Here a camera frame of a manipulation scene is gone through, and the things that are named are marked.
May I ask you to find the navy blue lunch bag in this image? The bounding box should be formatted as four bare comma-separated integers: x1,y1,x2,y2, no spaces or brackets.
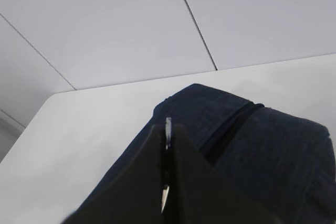
76,83,336,224

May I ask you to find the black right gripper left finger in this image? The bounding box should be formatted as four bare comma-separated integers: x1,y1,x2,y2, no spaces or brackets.
64,125,164,223

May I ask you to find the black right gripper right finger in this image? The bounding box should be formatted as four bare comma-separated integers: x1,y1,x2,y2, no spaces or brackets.
164,123,305,224

